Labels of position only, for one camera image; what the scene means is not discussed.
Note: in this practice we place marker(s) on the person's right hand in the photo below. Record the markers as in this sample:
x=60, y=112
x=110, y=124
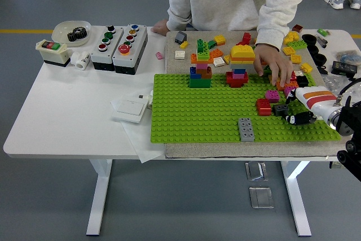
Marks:
x=160, y=27

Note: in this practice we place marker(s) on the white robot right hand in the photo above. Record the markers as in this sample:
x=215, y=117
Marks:
x=316, y=100

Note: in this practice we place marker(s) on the person's left hand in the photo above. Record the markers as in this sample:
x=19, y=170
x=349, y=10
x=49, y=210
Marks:
x=275, y=60

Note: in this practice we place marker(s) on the small dark grey brick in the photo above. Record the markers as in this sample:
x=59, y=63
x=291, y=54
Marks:
x=279, y=110

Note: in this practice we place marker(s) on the long light grey brick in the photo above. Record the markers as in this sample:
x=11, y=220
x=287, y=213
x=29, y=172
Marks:
x=246, y=129

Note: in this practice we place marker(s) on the person's left forearm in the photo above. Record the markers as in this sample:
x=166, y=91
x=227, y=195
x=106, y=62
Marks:
x=270, y=32

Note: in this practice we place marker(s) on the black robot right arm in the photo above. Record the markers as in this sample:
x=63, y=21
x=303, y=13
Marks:
x=348, y=117

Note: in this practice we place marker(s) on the person's right forearm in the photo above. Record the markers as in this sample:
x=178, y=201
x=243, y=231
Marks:
x=177, y=18

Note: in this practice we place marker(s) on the green long brick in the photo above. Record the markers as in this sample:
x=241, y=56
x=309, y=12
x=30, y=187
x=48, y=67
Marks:
x=297, y=44
x=266, y=70

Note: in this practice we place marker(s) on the yellow flat brick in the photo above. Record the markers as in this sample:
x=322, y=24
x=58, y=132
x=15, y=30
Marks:
x=289, y=50
x=296, y=59
x=227, y=59

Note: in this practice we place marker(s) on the dark grey sloped brick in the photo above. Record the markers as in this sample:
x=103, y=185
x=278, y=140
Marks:
x=181, y=37

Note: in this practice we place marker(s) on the black square brick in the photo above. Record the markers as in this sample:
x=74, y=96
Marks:
x=302, y=81

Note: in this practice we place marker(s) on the small pink brick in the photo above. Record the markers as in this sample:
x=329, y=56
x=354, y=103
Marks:
x=160, y=55

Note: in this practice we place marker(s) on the small yellow brick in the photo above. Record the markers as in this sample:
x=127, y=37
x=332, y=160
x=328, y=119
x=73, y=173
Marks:
x=184, y=44
x=306, y=67

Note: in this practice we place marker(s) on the small white brick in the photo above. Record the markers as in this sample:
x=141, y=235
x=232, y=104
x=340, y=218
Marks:
x=300, y=74

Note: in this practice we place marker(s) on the orange long brick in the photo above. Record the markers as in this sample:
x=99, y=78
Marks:
x=290, y=85

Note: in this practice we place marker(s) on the magenta square brick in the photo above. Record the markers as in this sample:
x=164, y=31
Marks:
x=272, y=96
x=288, y=90

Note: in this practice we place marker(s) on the white flat brick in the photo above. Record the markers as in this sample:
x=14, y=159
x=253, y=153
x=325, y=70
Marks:
x=180, y=54
x=219, y=61

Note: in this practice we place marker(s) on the yellow-domed brick tower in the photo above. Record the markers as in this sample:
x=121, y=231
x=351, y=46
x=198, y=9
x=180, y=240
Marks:
x=242, y=53

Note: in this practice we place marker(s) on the red square brick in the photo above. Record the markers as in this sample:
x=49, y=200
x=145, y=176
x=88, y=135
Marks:
x=263, y=107

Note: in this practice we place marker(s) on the small green brick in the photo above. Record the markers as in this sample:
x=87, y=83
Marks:
x=212, y=44

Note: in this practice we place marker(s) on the green-topped brick tower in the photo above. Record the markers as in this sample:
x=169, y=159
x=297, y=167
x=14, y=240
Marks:
x=200, y=83

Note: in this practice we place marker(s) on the green studded baseplate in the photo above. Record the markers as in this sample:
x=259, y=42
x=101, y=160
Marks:
x=197, y=111

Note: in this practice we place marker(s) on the clear plastic bag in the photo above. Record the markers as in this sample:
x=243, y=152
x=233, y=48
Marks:
x=331, y=81

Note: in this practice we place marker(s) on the small brown box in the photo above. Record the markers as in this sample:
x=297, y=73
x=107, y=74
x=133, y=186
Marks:
x=297, y=28

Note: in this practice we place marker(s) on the black electronic module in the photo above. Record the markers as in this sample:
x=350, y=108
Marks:
x=344, y=67

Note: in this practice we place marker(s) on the emergency-stop button control box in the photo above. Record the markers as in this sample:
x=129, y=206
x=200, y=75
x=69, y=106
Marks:
x=128, y=59

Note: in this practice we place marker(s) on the small metal hand tool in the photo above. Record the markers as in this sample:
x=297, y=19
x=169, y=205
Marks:
x=322, y=41

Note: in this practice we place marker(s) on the bag of blue parts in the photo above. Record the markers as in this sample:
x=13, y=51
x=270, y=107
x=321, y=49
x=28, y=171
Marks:
x=348, y=56

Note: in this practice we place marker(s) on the small green plastic part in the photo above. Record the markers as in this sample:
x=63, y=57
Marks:
x=321, y=31

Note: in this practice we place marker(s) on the three-button control box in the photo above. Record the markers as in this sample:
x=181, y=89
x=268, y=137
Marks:
x=108, y=57

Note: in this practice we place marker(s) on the black metal gears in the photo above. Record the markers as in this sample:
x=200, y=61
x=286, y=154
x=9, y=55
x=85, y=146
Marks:
x=77, y=33

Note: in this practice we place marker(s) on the white pipe tee fitting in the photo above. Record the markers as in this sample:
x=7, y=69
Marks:
x=80, y=60

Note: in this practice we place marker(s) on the metal floor socket plate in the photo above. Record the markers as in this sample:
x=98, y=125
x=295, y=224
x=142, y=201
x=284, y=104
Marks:
x=256, y=171
x=261, y=197

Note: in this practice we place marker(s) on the white table leg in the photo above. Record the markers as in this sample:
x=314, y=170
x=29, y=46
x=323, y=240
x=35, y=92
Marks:
x=101, y=190
x=294, y=196

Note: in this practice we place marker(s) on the white plastic bowl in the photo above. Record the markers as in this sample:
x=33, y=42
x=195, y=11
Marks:
x=60, y=33

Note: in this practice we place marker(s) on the translucent plastic sheet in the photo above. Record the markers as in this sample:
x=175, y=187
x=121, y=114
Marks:
x=141, y=145

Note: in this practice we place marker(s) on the white wall switch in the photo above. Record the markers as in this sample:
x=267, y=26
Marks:
x=129, y=109

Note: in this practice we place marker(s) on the red-green rocker switch box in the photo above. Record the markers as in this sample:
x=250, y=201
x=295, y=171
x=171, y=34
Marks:
x=53, y=52

